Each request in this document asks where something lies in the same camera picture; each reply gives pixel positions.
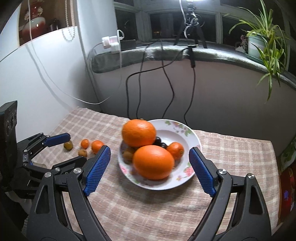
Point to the black power adapter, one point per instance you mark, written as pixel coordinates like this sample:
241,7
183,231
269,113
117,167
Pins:
128,45

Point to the white power strip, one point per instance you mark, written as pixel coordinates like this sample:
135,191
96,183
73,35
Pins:
113,42

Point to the dark grapes on plate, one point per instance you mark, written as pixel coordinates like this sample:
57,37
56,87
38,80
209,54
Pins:
158,142

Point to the beige plaid cloth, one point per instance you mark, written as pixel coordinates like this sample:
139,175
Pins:
129,212

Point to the floral white plate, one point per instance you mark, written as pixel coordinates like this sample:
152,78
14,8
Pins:
168,131

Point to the small brown longan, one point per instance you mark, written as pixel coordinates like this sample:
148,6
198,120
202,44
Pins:
82,153

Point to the large orange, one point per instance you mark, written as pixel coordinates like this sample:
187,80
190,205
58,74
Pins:
137,133
153,162

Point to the green snack packet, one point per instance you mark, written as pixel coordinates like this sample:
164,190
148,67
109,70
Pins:
287,157

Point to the potted spider plant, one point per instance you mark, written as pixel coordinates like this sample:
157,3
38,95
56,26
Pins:
269,42

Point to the small orange kumquat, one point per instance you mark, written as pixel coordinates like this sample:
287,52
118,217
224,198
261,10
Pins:
84,144

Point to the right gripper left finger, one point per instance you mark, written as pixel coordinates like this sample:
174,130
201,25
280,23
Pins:
76,192

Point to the small mandarin far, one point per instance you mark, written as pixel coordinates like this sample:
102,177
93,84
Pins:
96,146

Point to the large orange front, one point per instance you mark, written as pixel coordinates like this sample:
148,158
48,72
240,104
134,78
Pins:
153,162

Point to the black tripod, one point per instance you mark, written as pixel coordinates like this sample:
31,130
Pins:
191,25

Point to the green olive fruit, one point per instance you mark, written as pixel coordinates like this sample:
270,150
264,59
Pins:
68,146

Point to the large orange rear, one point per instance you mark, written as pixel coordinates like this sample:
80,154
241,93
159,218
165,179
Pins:
137,133

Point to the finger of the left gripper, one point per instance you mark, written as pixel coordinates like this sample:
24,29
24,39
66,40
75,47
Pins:
72,165
51,141

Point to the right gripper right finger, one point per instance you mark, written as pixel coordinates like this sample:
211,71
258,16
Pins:
237,210

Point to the grey-green sill cloth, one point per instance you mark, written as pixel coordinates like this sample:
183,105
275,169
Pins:
107,62

